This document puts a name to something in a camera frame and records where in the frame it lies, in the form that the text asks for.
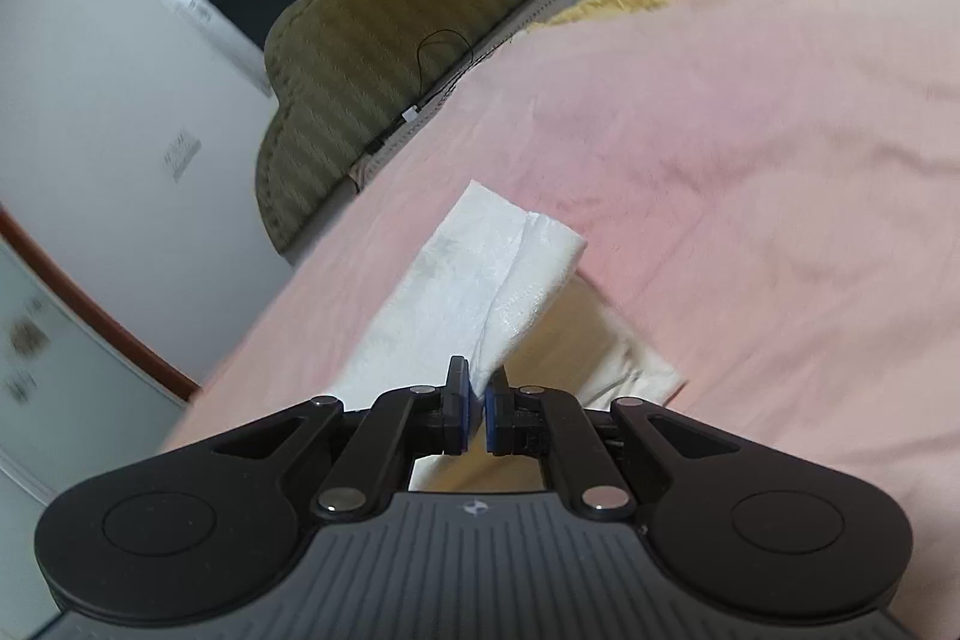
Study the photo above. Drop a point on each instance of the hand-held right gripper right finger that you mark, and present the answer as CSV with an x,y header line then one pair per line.
x,y
491,421

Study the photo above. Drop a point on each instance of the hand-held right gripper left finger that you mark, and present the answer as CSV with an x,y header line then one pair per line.
x,y
459,411

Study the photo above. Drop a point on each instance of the white pants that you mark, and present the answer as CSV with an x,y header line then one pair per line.
x,y
465,265

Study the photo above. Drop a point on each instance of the pink blanket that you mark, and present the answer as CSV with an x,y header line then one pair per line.
x,y
712,160

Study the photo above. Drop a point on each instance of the white flower-print wardrobe door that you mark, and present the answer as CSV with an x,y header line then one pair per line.
x,y
60,415

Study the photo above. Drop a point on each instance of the olive green headboard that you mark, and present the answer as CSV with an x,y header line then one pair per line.
x,y
375,10

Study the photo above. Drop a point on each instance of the white wall sticker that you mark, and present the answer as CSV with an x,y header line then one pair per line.
x,y
181,155

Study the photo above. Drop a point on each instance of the brown wooden door frame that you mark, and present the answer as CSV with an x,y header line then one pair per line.
x,y
75,302

